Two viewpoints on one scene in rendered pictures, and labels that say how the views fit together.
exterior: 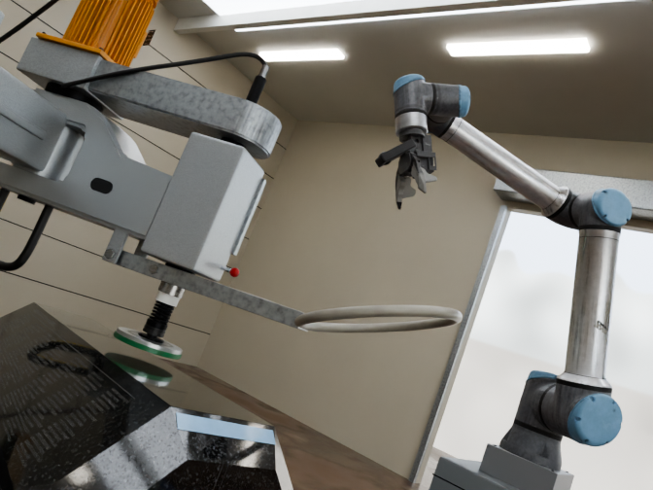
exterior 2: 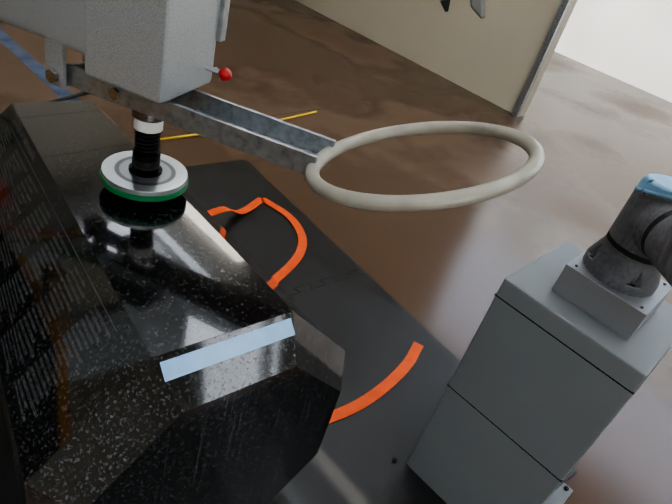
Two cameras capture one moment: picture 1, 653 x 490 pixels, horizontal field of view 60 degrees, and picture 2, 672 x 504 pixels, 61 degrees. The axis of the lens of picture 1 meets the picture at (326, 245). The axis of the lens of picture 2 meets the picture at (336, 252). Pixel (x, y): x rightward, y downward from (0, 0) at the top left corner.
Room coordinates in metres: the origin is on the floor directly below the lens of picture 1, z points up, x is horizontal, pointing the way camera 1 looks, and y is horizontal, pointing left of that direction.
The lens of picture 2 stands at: (0.56, -0.03, 1.64)
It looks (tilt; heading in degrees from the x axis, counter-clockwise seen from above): 34 degrees down; 356
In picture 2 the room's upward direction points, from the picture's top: 17 degrees clockwise
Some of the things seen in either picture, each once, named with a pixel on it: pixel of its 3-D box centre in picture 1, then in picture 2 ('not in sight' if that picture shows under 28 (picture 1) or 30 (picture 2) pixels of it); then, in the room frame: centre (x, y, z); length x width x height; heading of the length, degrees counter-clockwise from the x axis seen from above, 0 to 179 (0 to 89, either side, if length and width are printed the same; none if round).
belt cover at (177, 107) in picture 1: (152, 106); not in sight; (1.93, 0.75, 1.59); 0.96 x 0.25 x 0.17; 75
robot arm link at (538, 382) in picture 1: (547, 402); (660, 215); (1.81, -0.84, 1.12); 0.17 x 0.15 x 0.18; 9
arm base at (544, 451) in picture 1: (533, 442); (628, 257); (1.82, -0.84, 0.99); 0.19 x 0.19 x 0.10
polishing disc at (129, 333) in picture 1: (150, 340); (145, 172); (1.84, 0.41, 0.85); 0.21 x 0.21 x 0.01
